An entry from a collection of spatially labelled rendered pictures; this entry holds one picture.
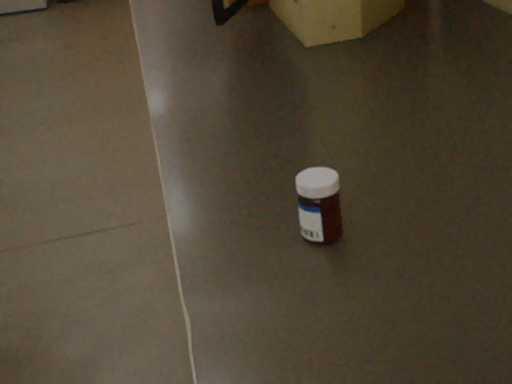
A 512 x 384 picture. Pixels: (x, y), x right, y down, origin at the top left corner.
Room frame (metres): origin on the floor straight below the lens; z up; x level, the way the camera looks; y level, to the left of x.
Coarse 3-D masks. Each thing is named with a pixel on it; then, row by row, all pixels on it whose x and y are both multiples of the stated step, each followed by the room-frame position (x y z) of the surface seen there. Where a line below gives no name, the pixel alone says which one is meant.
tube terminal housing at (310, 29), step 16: (272, 0) 1.57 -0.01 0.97; (288, 0) 1.41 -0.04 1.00; (304, 0) 1.30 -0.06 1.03; (320, 0) 1.31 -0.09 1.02; (336, 0) 1.32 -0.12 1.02; (352, 0) 1.32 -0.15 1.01; (368, 0) 1.35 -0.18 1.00; (384, 0) 1.41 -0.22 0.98; (400, 0) 1.47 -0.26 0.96; (288, 16) 1.43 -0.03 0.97; (304, 16) 1.30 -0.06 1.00; (320, 16) 1.31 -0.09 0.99; (336, 16) 1.31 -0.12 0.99; (352, 16) 1.32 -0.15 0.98; (368, 16) 1.35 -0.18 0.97; (384, 16) 1.40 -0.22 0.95; (304, 32) 1.30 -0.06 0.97; (320, 32) 1.31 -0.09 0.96; (336, 32) 1.31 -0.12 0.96; (352, 32) 1.32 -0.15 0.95
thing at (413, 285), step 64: (192, 0) 1.77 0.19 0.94; (448, 0) 1.51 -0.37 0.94; (192, 64) 1.28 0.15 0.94; (256, 64) 1.24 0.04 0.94; (320, 64) 1.20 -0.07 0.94; (384, 64) 1.16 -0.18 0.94; (448, 64) 1.13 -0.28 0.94; (192, 128) 0.98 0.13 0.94; (256, 128) 0.96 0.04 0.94; (320, 128) 0.93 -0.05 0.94; (384, 128) 0.91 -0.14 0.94; (448, 128) 0.88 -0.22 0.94; (192, 192) 0.78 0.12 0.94; (256, 192) 0.77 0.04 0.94; (384, 192) 0.73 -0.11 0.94; (448, 192) 0.72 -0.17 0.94; (192, 256) 0.64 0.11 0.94; (256, 256) 0.63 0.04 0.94; (320, 256) 0.62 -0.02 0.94; (384, 256) 0.61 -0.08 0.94; (448, 256) 0.60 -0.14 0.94; (192, 320) 0.54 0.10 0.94; (256, 320) 0.53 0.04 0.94; (320, 320) 0.52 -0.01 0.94; (384, 320) 0.51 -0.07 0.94; (448, 320) 0.50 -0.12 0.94
